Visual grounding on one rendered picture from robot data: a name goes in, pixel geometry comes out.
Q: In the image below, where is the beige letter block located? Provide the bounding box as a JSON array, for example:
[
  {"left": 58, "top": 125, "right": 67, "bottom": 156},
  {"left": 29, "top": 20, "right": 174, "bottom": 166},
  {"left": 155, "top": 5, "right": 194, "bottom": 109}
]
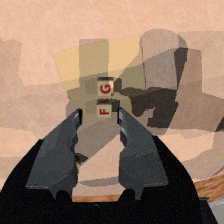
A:
[
  {"left": 75, "top": 154, "right": 82, "bottom": 168},
  {"left": 96, "top": 99, "right": 112, "bottom": 118},
  {"left": 97, "top": 77, "right": 114, "bottom": 97}
]

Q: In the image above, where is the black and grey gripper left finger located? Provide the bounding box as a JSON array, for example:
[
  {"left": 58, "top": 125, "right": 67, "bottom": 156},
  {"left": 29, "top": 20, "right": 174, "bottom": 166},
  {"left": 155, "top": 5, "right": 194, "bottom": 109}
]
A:
[{"left": 0, "top": 108, "right": 83, "bottom": 224}]

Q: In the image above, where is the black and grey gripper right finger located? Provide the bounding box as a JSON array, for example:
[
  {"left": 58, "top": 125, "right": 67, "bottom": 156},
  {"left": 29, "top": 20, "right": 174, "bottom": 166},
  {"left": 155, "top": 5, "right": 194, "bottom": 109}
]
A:
[{"left": 117, "top": 107, "right": 203, "bottom": 224}]

